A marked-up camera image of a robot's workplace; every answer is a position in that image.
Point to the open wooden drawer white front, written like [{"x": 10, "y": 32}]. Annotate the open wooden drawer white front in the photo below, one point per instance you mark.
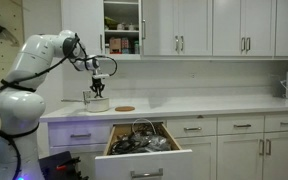
[{"x": 144, "y": 165}]

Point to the black equipment case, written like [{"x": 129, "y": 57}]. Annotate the black equipment case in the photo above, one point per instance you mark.
[{"x": 50, "y": 165}]

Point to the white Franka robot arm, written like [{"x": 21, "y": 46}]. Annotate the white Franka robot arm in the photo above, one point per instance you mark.
[{"x": 20, "y": 106}]

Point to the green lidded jar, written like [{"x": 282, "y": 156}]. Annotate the green lidded jar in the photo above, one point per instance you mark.
[{"x": 136, "y": 47}]

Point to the white wall outlet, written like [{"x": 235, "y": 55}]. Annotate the white wall outlet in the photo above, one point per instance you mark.
[{"x": 193, "y": 75}]

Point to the white closed drawer front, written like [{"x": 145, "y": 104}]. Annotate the white closed drawer front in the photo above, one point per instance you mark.
[
  {"x": 80, "y": 130},
  {"x": 240, "y": 121},
  {"x": 190, "y": 124},
  {"x": 284, "y": 119}
]

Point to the open white upper cabinet door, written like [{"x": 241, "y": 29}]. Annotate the open white upper cabinet door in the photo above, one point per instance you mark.
[{"x": 140, "y": 20}]

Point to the brown cardboard food box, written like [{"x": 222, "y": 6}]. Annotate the brown cardboard food box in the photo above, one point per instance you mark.
[{"x": 115, "y": 46}]

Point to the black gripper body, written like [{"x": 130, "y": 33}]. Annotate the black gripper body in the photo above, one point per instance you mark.
[{"x": 97, "y": 83}]

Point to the beige pegboard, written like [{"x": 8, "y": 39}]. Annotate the beige pegboard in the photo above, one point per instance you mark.
[{"x": 0, "y": 60}]

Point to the green package in cabinet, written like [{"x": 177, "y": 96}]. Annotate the green package in cabinet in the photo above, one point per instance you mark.
[{"x": 110, "y": 23}]

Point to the small pale jar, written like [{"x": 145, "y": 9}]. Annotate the small pale jar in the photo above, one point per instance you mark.
[
  {"x": 131, "y": 27},
  {"x": 120, "y": 26}
]

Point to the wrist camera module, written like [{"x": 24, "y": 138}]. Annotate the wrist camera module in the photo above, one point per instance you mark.
[{"x": 100, "y": 76}]

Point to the red patterned food box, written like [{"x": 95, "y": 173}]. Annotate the red patterned food box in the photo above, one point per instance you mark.
[{"x": 125, "y": 45}]

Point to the round cork trivet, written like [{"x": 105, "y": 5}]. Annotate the round cork trivet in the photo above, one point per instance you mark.
[{"x": 124, "y": 108}]

